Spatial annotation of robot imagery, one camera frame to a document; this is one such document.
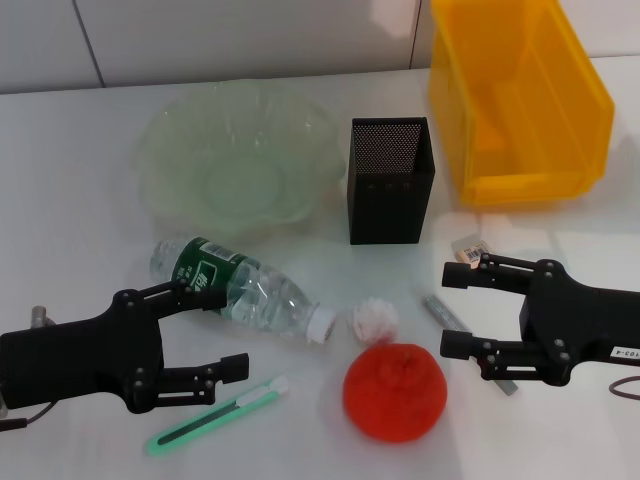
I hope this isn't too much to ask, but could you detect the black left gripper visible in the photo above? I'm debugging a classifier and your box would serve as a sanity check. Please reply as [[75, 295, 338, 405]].
[[0, 279, 250, 415]]

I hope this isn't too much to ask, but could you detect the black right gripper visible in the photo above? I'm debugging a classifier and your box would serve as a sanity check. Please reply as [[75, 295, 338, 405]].
[[439, 252, 640, 387]]

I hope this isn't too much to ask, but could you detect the beige eraser with barcode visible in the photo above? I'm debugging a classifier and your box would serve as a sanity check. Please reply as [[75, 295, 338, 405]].
[[451, 239, 494, 267]]

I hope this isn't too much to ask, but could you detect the clear water bottle green label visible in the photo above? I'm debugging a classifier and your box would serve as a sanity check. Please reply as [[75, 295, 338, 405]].
[[149, 236, 335, 345]]

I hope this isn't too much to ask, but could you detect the green utility knife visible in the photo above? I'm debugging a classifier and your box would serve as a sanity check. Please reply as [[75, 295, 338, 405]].
[[146, 375, 291, 457]]

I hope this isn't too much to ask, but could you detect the white paper ball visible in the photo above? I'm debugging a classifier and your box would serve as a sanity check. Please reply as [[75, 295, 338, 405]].
[[349, 296, 400, 346]]

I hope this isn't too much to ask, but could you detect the orange fruit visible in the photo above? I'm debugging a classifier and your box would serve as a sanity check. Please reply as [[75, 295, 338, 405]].
[[342, 341, 448, 444]]

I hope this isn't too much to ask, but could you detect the silver grey marker pen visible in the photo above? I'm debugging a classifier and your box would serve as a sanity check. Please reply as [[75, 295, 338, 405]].
[[422, 294, 519, 397]]

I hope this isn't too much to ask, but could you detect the black mesh pen holder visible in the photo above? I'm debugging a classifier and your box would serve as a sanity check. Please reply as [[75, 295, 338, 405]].
[[346, 117, 436, 246]]

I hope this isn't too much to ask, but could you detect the clear green glass fruit plate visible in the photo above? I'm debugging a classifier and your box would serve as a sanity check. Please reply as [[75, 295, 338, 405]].
[[134, 82, 346, 239]]

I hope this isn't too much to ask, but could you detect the yellow plastic bin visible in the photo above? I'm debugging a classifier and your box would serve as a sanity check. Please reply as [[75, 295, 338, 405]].
[[427, 0, 616, 206]]

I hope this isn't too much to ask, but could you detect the grey right wrist cable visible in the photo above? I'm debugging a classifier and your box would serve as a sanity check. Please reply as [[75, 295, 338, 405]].
[[608, 377, 640, 401]]

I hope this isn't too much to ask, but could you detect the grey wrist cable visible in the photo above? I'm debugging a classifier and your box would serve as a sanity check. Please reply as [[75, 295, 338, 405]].
[[608, 377, 640, 401], [0, 399, 56, 432]]

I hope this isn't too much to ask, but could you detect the grey left wrist cable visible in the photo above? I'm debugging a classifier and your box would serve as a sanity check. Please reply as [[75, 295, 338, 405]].
[[0, 399, 56, 432]]

